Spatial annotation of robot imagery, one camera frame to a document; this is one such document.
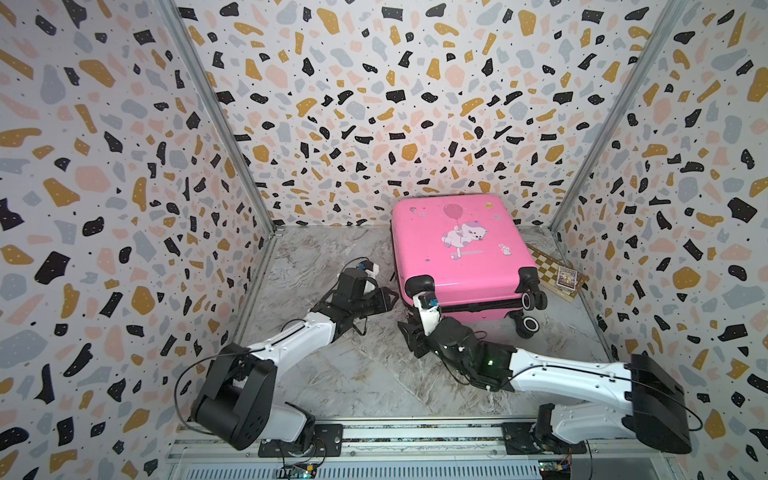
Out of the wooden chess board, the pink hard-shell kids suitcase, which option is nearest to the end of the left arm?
the pink hard-shell kids suitcase

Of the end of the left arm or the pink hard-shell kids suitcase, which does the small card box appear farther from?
the end of the left arm

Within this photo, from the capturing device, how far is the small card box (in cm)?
102

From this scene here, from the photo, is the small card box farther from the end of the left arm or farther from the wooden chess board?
the end of the left arm

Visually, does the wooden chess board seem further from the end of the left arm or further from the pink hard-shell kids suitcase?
the end of the left arm

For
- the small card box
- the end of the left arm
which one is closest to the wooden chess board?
the small card box
